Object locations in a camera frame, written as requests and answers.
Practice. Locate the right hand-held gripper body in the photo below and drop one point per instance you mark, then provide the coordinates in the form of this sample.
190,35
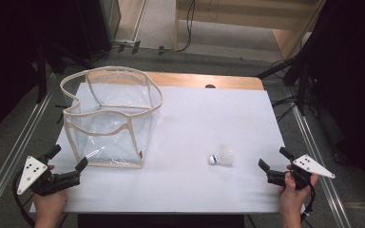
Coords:
313,166

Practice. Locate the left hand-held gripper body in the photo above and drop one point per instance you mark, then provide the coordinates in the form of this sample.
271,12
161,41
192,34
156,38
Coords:
31,172

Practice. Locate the white shuttlecock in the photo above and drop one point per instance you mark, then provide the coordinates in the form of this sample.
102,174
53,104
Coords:
223,156

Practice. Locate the clear bag with beige trim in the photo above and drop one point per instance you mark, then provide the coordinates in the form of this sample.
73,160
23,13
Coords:
114,126

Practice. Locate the person's left hand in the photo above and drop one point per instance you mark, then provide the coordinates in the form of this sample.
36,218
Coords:
50,205

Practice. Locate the person's right hand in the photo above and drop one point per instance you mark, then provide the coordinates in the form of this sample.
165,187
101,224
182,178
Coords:
293,201

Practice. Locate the white table sheet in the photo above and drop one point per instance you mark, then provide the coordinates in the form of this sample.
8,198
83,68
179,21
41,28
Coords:
202,126

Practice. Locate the black stand legs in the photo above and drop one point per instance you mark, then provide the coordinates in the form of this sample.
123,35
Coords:
293,69

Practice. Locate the black curtain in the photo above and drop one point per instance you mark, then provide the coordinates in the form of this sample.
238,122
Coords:
351,79
9,57

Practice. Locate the aluminium floor rail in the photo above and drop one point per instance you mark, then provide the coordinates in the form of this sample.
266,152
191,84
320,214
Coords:
12,158
321,171

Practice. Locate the black stand post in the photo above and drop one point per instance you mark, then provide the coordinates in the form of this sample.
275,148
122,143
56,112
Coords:
41,76

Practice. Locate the light wooden frame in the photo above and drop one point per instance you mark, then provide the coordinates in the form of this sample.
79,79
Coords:
234,14

